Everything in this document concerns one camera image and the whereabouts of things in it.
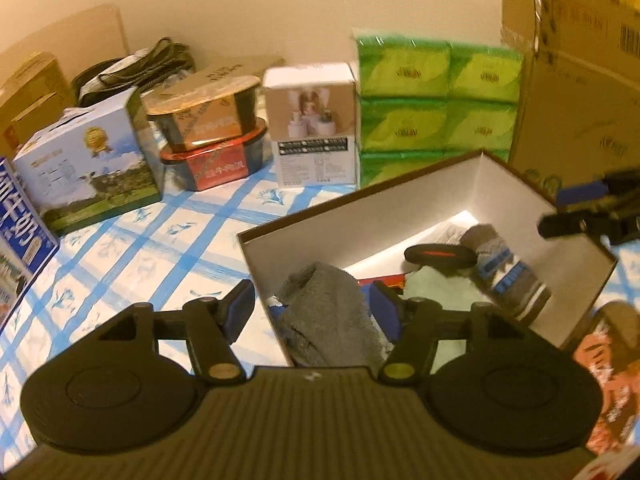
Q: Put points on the stack of green tissue packs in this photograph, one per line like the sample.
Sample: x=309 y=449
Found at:
x=430 y=105

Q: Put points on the instant meal bowl, printed lid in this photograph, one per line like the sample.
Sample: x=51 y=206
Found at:
x=615 y=375

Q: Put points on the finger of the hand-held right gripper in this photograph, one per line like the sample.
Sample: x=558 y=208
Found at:
x=570 y=225
x=580 y=193

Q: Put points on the light green fluffy sock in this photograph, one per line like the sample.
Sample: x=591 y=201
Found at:
x=435 y=285

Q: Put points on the blue milk carton box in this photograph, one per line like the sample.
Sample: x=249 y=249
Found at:
x=20 y=245

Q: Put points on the grey fluffy sock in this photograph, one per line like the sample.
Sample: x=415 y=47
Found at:
x=325 y=310

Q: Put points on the red black packet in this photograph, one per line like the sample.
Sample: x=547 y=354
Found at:
x=382 y=282

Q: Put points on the large brown cardboard box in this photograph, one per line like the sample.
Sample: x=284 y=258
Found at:
x=580 y=105

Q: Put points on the blue checked tablecloth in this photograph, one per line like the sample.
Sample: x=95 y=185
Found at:
x=150 y=260

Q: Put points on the small brown cardboard box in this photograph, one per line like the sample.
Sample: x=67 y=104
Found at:
x=30 y=95

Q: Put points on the black bag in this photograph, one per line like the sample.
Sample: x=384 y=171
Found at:
x=135 y=70

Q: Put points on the grey blue patterned sock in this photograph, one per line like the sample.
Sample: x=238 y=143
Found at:
x=505 y=270

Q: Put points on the white box with photo print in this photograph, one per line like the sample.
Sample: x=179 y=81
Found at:
x=312 y=125

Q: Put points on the flat brown cardboard sheet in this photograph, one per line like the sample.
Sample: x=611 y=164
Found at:
x=235 y=67

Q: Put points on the milk box with cow picture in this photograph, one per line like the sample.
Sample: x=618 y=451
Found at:
x=90 y=170

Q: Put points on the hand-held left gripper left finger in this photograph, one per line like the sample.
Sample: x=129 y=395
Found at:
x=241 y=305

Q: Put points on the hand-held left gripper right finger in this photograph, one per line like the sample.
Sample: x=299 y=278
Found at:
x=387 y=310

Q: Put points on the black round pad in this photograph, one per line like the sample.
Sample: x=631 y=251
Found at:
x=440 y=256

